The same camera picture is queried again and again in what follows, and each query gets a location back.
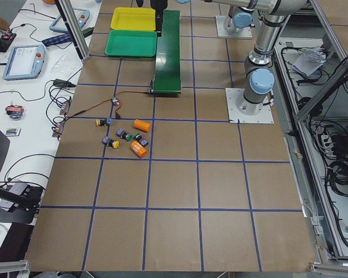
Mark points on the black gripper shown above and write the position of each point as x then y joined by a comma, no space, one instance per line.
158,4

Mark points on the plain orange cylinder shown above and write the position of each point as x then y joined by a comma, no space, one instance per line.
142,125

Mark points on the yellow push button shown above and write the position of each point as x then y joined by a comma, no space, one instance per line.
109,142
104,122

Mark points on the green push button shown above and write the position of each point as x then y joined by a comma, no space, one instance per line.
121,133
141,140

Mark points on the labelled orange cylinder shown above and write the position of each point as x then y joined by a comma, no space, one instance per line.
138,149

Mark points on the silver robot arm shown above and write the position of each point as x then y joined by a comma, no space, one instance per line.
260,80
238,19

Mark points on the yellow plastic tray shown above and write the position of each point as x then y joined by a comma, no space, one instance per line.
133,19

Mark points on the green plastic tray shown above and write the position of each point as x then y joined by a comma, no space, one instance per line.
126,43

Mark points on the green conveyor belt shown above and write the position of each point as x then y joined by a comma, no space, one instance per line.
167,78

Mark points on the black power adapter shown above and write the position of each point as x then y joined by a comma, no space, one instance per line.
87,32

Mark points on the blue checkered pouch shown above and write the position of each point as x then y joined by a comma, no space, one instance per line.
56,40

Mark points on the small controller circuit board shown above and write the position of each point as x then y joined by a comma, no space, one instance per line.
115,102

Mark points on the clear plastic bag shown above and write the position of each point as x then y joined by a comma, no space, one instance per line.
65,65

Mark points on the near blue teach pendant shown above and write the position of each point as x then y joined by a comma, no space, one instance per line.
24,62

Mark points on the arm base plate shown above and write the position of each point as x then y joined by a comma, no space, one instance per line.
241,111
226,29

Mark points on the aluminium frame post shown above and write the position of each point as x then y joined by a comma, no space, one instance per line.
67,13

